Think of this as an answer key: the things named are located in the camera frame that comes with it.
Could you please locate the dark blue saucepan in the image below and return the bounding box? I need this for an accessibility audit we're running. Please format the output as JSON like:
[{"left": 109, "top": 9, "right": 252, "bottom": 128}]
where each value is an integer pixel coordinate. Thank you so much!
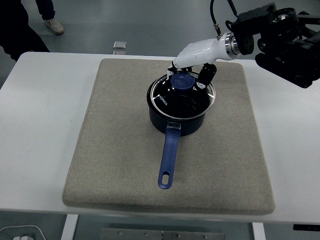
[{"left": 148, "top": 99, "right": 206, "bottom": 190}]

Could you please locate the glass pot lid blue knob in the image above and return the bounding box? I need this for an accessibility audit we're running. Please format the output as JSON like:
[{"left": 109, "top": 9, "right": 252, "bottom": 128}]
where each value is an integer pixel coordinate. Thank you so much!
[{"left": 146, "top": 72, "right": 216, "bottom": 119}]

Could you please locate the white cable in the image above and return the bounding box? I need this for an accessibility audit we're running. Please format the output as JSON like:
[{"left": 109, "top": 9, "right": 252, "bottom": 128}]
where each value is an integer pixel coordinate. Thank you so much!
[{"left": 0, "top": 224, "right": 47, "bottom": 240}]

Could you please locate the white table leg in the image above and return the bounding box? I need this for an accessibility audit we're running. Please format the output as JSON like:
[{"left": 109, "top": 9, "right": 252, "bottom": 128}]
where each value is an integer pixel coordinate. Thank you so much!
[
  {"left": 251, "top": 221, "right": 266, "bottom": 240},
  {"left": 60, "top": 214, "right": 80, "bottom": 240}
]

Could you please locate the grey metal plate with screws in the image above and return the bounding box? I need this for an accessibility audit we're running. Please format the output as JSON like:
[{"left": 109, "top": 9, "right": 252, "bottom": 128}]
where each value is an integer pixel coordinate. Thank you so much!
[{"left": 99, "top": 227, "right": 226, "bottom": 240}]

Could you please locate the silver floor socket box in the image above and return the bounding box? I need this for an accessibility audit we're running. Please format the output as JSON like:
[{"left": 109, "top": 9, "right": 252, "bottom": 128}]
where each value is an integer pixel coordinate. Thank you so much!
[{"left": 112, "top": 40, "right": 128, "bottom": 50}]

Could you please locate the beige fabric mat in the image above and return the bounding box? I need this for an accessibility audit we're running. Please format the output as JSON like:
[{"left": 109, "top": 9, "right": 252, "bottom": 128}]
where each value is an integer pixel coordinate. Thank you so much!
[{"left": 61, "top": 58, "right": 276, "bottom": 215}]

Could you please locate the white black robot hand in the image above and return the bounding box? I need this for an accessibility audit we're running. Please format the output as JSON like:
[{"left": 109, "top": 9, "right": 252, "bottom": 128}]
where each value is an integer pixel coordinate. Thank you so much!
[{"left": 166, "top": 32, "right": 227, "bottom": 91}]

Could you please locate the black table control panel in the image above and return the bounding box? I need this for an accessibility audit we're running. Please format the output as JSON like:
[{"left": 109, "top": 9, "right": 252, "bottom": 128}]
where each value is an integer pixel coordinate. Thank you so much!
[{"left": 292, "top": 224, "right": 320, "bottom": 231}]

